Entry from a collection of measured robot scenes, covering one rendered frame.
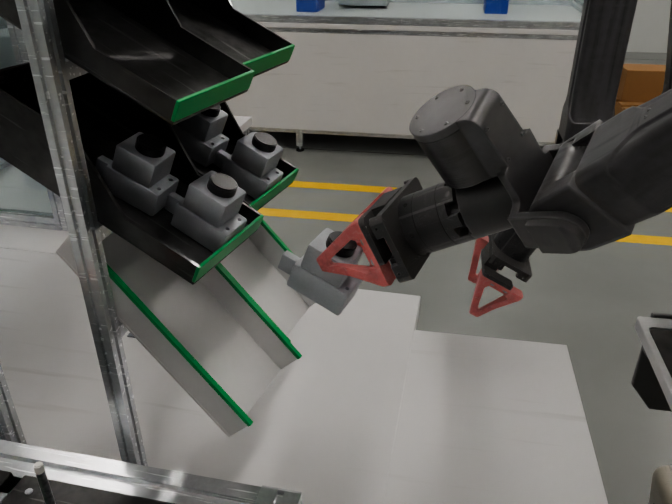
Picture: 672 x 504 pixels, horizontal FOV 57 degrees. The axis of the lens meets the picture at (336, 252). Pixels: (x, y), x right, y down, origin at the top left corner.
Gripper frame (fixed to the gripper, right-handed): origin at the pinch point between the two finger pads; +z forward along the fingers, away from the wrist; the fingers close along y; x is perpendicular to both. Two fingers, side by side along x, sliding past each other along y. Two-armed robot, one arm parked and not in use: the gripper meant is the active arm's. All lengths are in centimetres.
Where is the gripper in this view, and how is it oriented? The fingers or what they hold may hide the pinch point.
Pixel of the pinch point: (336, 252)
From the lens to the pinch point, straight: 61.3
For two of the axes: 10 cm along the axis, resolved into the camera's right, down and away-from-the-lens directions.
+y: -4.1, 4.4, -8.0
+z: -7.9, 2.7, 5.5
